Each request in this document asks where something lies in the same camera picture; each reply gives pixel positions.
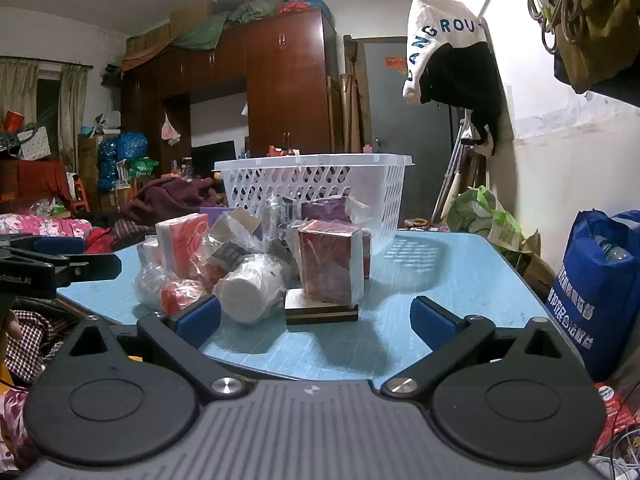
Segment beige curtain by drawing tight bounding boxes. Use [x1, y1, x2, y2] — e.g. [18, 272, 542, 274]
[0, 56, 90, 162]

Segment white hanging garment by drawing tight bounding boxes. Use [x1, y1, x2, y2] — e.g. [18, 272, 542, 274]
[402, 0, 489, 106]

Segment white patterned gift bag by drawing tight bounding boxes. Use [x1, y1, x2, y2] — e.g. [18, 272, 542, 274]
[17, 127, 51, 161]

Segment black television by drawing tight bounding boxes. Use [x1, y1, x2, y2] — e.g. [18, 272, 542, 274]
[192, 140, 236, 177]

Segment red item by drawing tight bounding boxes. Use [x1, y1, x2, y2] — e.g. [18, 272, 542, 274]
[160, 278, 209, 317]

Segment olive hanging bag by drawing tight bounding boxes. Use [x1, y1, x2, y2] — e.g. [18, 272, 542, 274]
[550, 0, 640, 95]

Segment brown wooden wardrobe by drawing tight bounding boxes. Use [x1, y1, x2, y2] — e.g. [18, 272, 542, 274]
[120, 7, 339, 181]

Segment white mug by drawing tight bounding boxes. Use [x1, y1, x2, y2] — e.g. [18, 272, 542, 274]
[212, 254, 294, 326]

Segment red packaging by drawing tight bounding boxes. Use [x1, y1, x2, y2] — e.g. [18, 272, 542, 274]
[594, 381, 640, 442]

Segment hanging grey cords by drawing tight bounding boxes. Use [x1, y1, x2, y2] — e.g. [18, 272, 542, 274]
[527, 0, 601, 56]

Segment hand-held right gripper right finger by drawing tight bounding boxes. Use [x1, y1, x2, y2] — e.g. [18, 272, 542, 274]
[380, 296, 583, 403]

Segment red plastic stool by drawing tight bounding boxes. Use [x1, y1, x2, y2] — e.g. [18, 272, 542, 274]
[69, 176, 92, 214]

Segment blue plastic bags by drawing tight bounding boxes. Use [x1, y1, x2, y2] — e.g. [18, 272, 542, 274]
[97, 132, 149, 194]

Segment green and white plastic bag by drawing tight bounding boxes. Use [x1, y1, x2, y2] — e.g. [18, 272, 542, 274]
[444, 185, 524, 252]

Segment white cables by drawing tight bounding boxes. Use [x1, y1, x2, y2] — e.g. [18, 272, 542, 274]
[589, 429, 640, 477]

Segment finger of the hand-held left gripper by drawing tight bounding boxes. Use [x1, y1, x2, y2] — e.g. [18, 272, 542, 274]
[0, 235, 87, 258]
[49, 252, 123, 289]

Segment dark item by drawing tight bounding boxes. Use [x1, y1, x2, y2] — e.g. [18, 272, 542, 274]
[204, 235, 252, 272]

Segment blue shopping bag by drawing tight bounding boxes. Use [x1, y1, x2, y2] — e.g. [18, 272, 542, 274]
[545, 208, 640, 384]

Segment white cup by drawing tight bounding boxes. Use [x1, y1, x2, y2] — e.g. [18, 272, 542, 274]
[133, 259, 174, 309]

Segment red cloth covered furniture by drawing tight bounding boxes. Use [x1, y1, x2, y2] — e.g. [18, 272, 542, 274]
[0, 158, 72, 202]

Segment red patterned white box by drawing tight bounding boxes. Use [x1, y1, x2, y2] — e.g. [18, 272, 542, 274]
[155, 213, 210, 279]

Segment person's left hand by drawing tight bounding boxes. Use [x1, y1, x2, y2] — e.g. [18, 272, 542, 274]
[0, 309, 24, 343]

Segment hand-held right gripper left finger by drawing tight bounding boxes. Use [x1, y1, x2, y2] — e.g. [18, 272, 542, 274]
[62, 294, 248, 403]

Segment white plastic basket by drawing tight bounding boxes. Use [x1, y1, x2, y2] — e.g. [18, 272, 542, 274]
[212, 154, 417, 257]

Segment metal crutches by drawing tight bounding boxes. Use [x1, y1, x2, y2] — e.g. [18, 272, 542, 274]
[431, 109, 477, 222]

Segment brown paper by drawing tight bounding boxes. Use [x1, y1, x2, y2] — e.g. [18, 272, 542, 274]
[519, 230, 557, 287]

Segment grey door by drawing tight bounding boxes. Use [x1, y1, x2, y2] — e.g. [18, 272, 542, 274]
[362, 37, 465, 162]

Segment maroon blanket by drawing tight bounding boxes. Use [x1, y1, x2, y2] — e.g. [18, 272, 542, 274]
[122, 175, 222, 227]

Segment green tarp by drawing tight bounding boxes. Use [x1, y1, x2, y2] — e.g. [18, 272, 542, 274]
[171, 0, 282, 52]

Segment pink floral bedding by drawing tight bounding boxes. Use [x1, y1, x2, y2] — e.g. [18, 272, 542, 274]
[0, 212, 103, 254]

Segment checkered cloth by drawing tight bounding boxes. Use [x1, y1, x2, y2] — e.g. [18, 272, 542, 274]
[0, 305, 81, 388]

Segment black wooden box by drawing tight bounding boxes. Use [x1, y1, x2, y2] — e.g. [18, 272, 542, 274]
[284, 287, 360, 325]

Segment pink hanging plastic bag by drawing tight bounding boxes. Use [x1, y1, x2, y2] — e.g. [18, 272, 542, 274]
[160, 112, 182, 146]

